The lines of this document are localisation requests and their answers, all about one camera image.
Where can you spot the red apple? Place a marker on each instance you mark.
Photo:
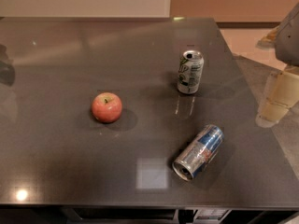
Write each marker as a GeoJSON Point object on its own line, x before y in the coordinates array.
{"type": "Point", "coordinates": [107, 107]}

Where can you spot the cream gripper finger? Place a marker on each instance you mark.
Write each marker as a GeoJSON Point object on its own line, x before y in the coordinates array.
{"type": "Point", "coordinates": [281, 93]}

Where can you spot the white green soda can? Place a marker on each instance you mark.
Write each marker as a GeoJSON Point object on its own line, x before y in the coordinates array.
{"type": "Point", "coordinates": [190, 70]}

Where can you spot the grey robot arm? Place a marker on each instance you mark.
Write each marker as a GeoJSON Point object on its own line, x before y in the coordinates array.
{"type": "Point", "coordinates": [287, 39]}

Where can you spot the blue silver redbull can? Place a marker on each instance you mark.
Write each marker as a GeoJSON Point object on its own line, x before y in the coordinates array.
{"type": "Point", "coordinates": [199, 152]}

